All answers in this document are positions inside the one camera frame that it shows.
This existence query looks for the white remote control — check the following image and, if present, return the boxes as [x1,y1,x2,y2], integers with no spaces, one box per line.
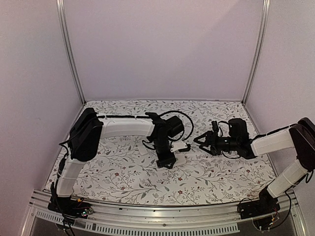
[157,155,186,171]

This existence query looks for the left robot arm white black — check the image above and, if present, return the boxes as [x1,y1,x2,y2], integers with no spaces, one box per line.
[51,108,190,213]

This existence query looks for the right aluminium frame post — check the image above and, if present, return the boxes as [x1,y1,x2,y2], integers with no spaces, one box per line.
[242,0,271,106]

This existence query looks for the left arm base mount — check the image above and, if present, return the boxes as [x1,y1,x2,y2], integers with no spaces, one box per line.
[48,197,94,218]

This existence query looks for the aluminium frame post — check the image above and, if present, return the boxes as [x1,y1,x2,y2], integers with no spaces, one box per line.
[242,0,271,106]
[56,0,86,105]

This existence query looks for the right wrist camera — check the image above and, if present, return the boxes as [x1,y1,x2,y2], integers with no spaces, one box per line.
[211,120,221,136]

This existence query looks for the front aluminium rail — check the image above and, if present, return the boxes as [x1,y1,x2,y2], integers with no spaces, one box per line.
[20,190,308,236]

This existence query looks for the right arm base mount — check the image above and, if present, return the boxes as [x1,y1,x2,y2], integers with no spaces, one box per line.
[237,200,281,219]

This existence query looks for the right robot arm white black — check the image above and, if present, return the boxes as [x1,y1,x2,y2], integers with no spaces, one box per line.
[194,118,315,214]

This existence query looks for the floral patterned table mat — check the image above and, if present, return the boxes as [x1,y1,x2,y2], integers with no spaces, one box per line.
[72,100,275,206]

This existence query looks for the white battery cover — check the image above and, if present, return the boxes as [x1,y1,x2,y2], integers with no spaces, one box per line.
[138,146,148,156]

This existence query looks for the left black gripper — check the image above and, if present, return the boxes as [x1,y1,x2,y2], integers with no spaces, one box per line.
[153,138,177,169]

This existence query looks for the left aluminium frame post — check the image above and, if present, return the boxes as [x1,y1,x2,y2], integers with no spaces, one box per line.
[56,0,86,105]

